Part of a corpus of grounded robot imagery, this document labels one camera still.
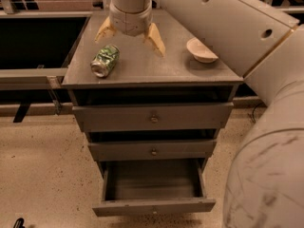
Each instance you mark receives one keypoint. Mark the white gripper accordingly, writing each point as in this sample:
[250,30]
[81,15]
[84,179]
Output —
[131,21]

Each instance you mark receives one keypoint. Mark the green crushed soda can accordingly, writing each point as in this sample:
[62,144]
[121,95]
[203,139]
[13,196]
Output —
[105,60]

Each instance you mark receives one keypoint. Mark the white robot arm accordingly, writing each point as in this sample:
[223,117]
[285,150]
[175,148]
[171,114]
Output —
[265,185]

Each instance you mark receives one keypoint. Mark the grey drawer cabinet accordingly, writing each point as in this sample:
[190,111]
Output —
[153,95]

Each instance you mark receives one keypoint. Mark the grey top drawer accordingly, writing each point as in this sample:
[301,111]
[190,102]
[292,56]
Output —
[141,117]

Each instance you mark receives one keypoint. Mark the grey middle drawer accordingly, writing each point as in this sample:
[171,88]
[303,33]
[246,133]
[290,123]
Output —
[151,150]

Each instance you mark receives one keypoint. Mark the grey open bottom drawer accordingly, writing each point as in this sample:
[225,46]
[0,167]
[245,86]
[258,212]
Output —
[153,187]

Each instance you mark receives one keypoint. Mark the white bowl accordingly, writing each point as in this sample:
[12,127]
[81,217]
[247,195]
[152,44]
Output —
[200,51]

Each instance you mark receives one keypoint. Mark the black object on floor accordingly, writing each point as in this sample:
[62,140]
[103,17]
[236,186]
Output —
[19,223]

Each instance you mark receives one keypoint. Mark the grey metal rail frame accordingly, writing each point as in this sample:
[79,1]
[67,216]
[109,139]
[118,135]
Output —
[31,75]

